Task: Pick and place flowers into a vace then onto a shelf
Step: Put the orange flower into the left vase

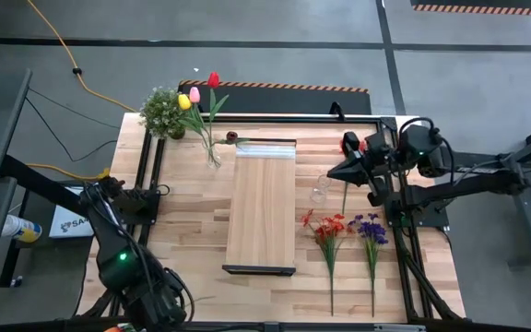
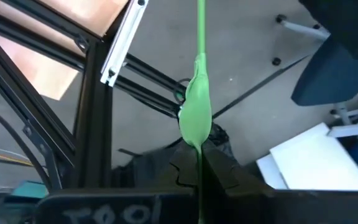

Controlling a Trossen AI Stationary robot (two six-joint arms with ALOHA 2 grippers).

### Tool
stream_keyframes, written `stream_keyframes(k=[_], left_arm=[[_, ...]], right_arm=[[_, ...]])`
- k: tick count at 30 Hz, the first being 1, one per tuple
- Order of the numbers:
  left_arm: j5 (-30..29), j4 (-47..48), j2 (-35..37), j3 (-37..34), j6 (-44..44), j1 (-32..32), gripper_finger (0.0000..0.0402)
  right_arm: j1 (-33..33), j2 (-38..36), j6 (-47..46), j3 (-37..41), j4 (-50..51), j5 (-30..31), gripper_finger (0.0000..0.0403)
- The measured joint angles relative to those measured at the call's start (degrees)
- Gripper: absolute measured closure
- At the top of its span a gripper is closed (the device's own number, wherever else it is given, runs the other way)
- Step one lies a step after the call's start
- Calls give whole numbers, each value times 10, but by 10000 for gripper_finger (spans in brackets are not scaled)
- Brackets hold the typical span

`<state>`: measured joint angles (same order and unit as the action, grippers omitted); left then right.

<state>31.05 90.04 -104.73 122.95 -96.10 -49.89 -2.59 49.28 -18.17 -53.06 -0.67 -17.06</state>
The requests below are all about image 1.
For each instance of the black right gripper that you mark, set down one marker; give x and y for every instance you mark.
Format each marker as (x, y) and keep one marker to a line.
(378, 157)

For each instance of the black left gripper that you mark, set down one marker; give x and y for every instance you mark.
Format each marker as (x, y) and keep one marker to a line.
(159, 304)

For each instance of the small red flower bunch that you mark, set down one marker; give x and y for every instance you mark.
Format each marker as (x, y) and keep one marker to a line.
(344, 198)

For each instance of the red artificial tulip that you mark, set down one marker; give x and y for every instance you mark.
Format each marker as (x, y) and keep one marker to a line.
(213, 79)

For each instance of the pink artificial tulip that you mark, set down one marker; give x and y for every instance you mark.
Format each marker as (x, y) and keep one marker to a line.
(194, 94)

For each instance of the yellow artificial tulip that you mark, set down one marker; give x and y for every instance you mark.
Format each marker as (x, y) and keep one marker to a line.
(184, 101)

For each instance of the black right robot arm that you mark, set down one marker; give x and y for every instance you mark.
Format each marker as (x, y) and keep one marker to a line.
(468, 189)

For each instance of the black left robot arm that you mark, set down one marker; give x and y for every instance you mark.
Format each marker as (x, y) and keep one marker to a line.
(113, 258)

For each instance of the potted plant with white flowers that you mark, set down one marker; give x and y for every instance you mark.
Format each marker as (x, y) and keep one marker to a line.
(159, 115)

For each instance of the clear glass vase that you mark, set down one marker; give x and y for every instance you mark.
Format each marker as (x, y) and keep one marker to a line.
(215, 162)
(317, 197)

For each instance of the purple flower bunch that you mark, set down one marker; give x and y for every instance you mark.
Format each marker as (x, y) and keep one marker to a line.
(371, 230)

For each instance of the large red flower bunch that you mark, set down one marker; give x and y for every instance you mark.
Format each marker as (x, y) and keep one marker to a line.
(327, 230)

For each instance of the black clamp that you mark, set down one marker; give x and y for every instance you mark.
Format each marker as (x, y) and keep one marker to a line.
(338, 113)

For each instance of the white printed box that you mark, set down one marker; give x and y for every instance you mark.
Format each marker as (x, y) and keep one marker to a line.
(69, 226)

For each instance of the maroon artificial tulip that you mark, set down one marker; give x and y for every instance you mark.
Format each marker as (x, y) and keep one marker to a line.
(232, 135)

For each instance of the white and yellow spray can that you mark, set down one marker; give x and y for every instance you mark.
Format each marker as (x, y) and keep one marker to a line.
(21, 229)

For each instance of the black aluminium table frame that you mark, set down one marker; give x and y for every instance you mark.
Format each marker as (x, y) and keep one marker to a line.
(288, 118)

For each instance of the silver metal bracket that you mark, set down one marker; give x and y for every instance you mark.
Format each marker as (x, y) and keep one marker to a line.
(399, 328)

